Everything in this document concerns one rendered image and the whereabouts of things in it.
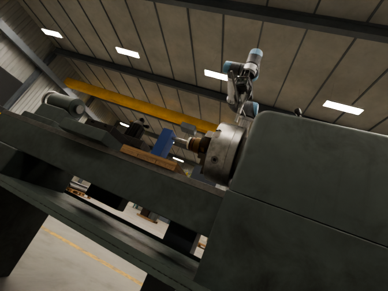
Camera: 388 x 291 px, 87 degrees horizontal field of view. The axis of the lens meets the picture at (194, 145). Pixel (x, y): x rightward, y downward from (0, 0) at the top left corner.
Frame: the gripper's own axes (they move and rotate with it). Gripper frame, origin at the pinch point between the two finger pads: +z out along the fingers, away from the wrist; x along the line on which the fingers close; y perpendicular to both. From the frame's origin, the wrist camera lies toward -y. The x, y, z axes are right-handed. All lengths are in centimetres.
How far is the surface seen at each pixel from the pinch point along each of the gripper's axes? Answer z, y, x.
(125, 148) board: 44, 25, -36
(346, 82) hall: -562, -682, 52
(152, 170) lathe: 49, 20, -19
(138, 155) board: 45, 24, -28
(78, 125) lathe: 41, 36, -62
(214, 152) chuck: 31.3, 11.4, 2.5
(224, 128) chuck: 18.5, 10.0, 2.1
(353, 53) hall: -575, -554, 52
